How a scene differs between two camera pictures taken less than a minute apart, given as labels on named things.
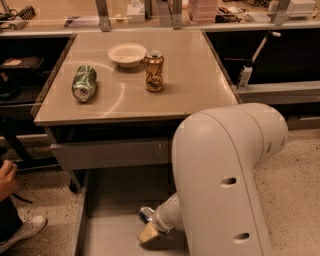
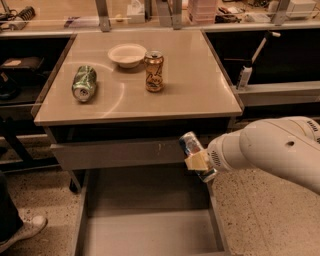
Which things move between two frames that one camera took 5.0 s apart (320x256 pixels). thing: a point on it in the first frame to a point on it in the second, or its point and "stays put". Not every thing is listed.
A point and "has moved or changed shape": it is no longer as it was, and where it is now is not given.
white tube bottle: x=245 y=77 stays put
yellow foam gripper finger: x=148 y=233 to x=198 y=161
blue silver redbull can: x=146 y=213 has moved or changed shape
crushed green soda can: x=84 y=83 stays put
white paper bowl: x=128 y=55 stays put
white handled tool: x=259 y=48 stays put
